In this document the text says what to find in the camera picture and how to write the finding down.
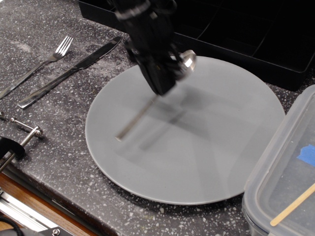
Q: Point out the blue tape piece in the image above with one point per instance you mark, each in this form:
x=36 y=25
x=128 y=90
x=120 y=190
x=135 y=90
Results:
x=307 y=155

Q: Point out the round grey plate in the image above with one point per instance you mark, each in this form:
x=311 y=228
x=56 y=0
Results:
x=196 y=145

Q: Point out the wooden stir stick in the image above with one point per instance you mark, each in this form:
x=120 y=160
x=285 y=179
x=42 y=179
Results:
x=294 y=205

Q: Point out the aluminium rail with bracket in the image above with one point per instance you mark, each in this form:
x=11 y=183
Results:
x=32 y=222

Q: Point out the black compartment tray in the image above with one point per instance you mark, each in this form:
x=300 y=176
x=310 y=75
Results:
x=273 y=39

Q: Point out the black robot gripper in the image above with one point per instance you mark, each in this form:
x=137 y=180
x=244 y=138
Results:
x=151 y=34

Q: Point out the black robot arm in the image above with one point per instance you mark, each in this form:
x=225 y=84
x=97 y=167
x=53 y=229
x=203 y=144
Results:
x=143 y=5

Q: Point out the silver metal fork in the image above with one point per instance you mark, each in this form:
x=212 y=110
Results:
x=58 y=54

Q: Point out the clear plastic container with lid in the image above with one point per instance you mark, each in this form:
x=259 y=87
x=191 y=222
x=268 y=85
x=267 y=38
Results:
x=280 y=177

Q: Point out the silver metal spoon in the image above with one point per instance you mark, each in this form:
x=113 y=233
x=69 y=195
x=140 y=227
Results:
x=187 y=66

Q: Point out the silver metal table knife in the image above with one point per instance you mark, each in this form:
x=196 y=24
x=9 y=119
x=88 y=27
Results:
x=83 y=64

